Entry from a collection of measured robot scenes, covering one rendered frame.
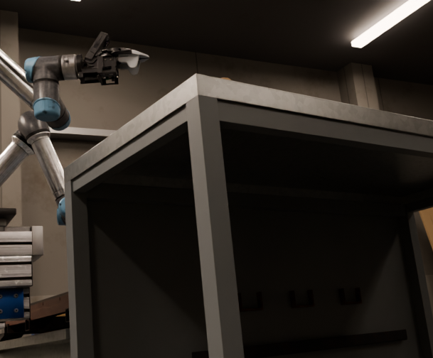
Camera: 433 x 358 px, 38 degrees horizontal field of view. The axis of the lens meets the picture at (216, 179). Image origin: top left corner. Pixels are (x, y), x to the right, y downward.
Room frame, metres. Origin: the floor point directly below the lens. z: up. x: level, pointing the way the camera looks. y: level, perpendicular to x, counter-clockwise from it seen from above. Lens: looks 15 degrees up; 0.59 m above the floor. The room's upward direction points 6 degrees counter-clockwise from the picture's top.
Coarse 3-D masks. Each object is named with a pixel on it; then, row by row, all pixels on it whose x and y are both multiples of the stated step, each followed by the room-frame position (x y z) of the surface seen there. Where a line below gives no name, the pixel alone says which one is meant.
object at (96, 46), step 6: (102, 36) 1.72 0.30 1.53; (108, 36) 1.73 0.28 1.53; (96, 42) 1.71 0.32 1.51; (102, 42) 1.72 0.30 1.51; (108, 42) 1.74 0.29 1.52; (90, 48) 1.71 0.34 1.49; (96, 48) 1.71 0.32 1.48; (102, 48) 1.74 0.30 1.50; (90, 54) 1.70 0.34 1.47; (90, 60) 1.71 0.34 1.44
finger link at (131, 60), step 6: (120, 54) 1.70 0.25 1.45; (126, 54) 1.70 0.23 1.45; (132, 54) 1.70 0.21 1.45; (138, 54) 1.71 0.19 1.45; (144, 54) 1.72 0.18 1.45; (120, 60) 1.70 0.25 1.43; (126, 60) 1.70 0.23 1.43; (132, 60) 1.70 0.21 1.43; (138, 60) 1.71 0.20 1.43; (132, 66) 1.70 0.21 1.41
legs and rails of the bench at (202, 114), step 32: (160, 128) 1.12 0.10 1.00; (192, 128) 1.02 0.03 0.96; (224, 128) 1.07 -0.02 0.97; (256, 128) 1.09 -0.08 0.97; (288, 128) 1.13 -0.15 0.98; (320, 128) 1.18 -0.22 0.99; (352, 128) 1.24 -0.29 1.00; (128, 160) 1.24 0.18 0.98; (192, 160) 1.03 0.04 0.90; (224, 192) 1.02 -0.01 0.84; (224, 224) 1.02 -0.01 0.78; (224, 256) 1.01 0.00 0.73; (224, 288) 1.01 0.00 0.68; (224, 320) 1.01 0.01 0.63; (224, 352) 1.00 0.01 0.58
